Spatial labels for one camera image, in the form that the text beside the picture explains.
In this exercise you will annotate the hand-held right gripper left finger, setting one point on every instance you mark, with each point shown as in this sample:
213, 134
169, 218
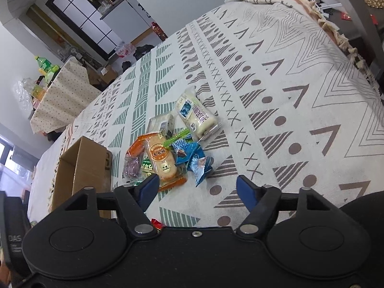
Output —
150, 186

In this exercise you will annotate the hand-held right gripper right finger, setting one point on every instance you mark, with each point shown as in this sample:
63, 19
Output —
244, 187

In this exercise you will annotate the purple snack packet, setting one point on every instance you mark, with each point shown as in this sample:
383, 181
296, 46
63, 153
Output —
132, 168

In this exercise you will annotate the orange rice cracker packet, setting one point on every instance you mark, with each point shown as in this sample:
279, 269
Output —
162, 160

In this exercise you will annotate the green stick snack packet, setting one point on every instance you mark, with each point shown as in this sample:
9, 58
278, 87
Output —
177, 137

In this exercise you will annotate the clear white wafer packet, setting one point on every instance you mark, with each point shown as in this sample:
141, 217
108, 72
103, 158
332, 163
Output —
159, 124

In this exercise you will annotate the brown cardboard box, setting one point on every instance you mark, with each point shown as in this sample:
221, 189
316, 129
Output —
87, 162

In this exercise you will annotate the white bread packet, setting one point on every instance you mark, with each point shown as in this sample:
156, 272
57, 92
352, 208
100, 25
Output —
195, 117

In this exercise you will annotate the red candy wrapper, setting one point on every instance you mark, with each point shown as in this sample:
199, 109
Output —
156, 223

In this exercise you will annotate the white bed sheet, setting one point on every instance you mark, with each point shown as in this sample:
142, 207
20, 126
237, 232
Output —
45, 168

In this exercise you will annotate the patterned blanket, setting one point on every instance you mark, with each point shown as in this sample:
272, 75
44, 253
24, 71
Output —
270, 96

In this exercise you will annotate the floor cardboard box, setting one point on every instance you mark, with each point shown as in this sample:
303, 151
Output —
103, 76

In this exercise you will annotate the black shoe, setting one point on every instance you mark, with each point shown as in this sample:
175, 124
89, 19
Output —
149, 48
126, 66
139, 53

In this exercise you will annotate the side table with dotted cloth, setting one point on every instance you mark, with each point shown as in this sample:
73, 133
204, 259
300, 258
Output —
63, 99

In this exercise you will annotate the clear bubble wrap bag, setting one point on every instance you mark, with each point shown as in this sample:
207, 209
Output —
22, 96

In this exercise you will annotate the pink plastic bag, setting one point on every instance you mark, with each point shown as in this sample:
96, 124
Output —
123, 50

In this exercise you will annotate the dark red drink bottle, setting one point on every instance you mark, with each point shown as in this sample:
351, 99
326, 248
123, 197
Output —
159, 31

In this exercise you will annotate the green soda bottle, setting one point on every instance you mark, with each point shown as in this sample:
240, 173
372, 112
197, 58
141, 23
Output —
45, 63

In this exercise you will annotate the white cabinet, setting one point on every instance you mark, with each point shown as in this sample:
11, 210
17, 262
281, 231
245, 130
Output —
129, 21

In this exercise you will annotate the black framed sliding door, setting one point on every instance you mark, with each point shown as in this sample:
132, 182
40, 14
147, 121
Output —
81, 18

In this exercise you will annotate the red paper packet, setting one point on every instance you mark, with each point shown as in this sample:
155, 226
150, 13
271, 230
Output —
375, 19
347, 16

